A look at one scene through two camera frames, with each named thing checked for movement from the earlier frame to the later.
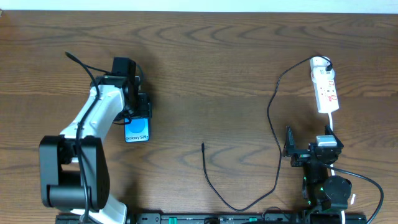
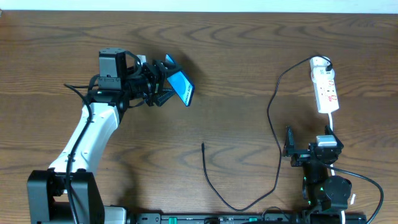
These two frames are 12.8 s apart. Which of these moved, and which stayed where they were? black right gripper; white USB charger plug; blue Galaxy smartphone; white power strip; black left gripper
Moved: black left gripper; blue Galaxy smartphone
Stayed: white power strip; white USB charger plug; black right gripper
